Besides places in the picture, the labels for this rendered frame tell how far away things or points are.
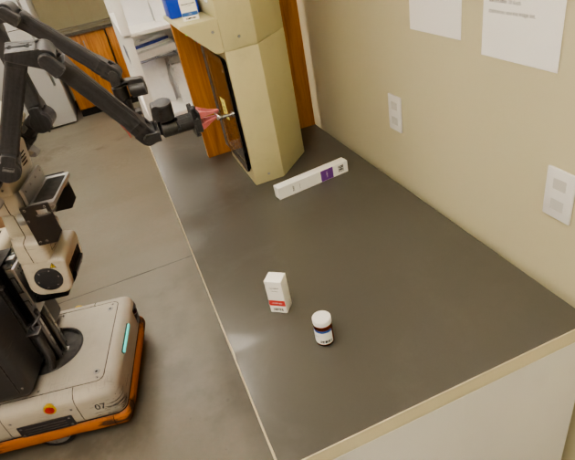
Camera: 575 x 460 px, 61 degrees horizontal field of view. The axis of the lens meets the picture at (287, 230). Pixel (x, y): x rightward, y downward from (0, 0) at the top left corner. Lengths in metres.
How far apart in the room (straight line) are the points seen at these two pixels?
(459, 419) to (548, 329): 0.26
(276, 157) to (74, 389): 1.25
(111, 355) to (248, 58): 1.38
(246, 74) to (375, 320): 0.90
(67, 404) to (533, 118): 1.94
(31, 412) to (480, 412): 1.76
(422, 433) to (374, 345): 0.19
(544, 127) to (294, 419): 0.77
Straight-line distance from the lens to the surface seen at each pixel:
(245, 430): 2.19
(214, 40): 1.60
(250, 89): 1.65
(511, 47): 1.16
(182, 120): 1.71
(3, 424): 2.42
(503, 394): 1.15
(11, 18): 2.01
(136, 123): 1.67
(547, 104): 1.12
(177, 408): 2.36
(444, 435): 1.13
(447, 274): 1.26
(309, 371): 1.06
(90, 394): 2.23
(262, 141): 1.72
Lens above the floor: 1.75
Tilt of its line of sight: 33 degrees down
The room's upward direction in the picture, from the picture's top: 12 degrees counter-clockwise
